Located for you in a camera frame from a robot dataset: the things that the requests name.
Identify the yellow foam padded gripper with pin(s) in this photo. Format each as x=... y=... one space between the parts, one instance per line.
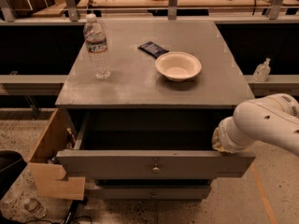
x=222 y=136

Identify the grey top drawer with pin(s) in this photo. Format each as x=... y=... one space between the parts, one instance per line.
x=151 y=144

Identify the grey drawer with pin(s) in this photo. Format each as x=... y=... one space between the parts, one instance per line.
x=153 y=193
x=151 y=144

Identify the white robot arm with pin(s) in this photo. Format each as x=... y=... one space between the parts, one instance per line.
x=273 y=119

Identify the grey wooden drawer cabinet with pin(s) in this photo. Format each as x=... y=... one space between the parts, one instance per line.
x=135 y=83

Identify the grey bottom drawer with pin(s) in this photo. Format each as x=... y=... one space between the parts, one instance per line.
x=153 y=193

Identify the open cardboard box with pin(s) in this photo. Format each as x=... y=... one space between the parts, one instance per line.
x=52 y=180

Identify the hand sanitizer pump bottle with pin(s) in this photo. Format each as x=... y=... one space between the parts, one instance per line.
x=262 y=71

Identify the white paper bowl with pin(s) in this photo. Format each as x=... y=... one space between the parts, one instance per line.
x=178 y=66

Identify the dark blue snack packet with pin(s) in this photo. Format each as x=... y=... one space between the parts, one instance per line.
x=153 y=49

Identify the clear plastic water bottle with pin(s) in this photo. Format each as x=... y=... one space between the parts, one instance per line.
x=96 y=45

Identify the empty bottle on floor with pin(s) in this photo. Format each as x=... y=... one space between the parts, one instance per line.
x=34 y=207

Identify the black chair edge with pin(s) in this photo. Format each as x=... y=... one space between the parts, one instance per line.
x=11 y=166

